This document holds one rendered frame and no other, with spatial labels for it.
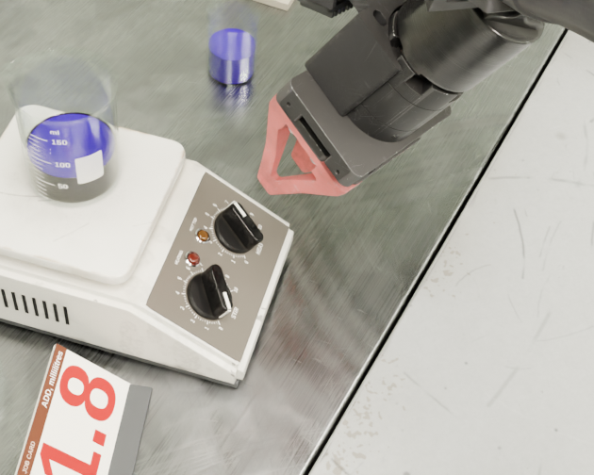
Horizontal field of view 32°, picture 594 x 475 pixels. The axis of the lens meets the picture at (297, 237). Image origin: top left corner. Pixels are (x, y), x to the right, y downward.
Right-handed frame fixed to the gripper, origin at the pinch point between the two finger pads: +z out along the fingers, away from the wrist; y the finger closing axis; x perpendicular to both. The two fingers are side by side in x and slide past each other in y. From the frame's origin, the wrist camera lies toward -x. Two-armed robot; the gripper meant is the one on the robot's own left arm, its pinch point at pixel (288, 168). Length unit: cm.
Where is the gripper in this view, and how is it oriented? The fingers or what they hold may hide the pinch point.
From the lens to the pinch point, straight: 66.0
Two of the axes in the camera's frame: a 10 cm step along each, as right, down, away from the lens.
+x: 5.8, 8.1, 0.0
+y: -6.0, 4.3, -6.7
